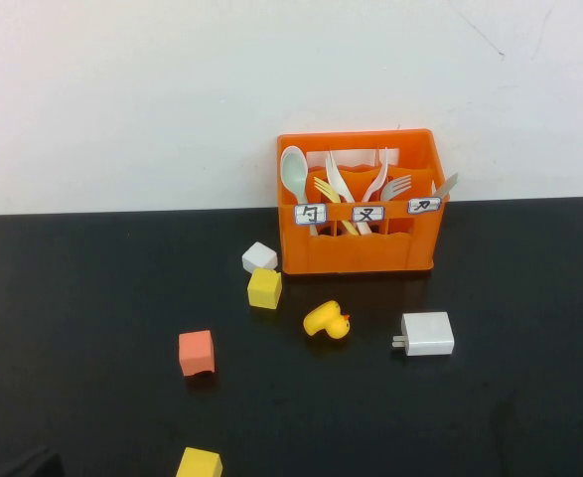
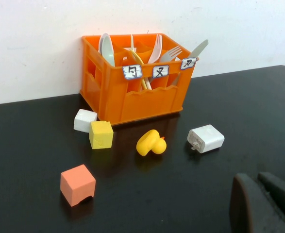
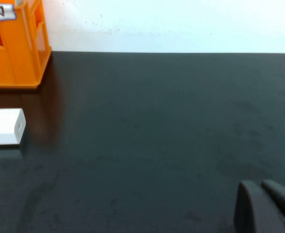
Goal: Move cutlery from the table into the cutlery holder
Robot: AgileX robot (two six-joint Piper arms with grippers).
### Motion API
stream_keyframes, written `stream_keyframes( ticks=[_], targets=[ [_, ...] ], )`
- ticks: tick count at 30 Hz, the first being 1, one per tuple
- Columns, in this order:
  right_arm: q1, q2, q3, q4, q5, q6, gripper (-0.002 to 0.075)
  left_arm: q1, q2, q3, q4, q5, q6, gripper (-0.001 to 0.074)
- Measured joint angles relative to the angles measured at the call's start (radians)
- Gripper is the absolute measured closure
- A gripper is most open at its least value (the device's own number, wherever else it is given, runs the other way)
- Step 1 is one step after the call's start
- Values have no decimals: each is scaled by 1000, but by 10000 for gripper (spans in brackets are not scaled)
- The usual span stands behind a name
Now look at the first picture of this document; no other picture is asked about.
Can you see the pink plastic fork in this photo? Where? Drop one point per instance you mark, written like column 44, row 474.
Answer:
column 335, row 176

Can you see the yellow rubber duck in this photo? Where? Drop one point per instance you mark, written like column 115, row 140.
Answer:
column 323, row 320

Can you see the pale green plastic spoon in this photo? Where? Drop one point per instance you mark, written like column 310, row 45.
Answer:
column 293, row 171

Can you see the white plastic fork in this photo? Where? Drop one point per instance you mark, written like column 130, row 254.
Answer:
column 378, row 181

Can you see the grey plastic knife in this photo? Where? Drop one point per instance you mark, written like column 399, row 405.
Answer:
column 447, row 185

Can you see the orange plastic cutlery holder crate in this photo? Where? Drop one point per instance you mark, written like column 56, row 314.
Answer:
column 360, row 253

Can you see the white label with spoon character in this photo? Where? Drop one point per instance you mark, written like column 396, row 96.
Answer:
column 311, row 213

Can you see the grey plastic fork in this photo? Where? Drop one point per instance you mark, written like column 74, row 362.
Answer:
column 397, row 186

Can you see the white charger plug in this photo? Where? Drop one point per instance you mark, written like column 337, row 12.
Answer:
column 427, row 334

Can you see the yellow foam cube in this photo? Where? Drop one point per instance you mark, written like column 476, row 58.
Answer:
column 199, row 464
column 264, row 289

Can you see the white foam cube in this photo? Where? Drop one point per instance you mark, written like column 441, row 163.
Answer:
column 258, row 257

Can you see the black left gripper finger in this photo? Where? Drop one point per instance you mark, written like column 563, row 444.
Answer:
column 23, row 467

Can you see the white label with knife character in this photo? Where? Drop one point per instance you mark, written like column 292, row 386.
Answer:
column 424, row 206

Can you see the white label with fork character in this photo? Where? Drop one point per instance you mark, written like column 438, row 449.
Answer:
column 368, row 214

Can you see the orange foam cube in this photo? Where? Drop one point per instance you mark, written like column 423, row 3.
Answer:
column 195, row 353

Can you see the yellow plastic fork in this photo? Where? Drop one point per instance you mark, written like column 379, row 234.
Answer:
column 323, row 188

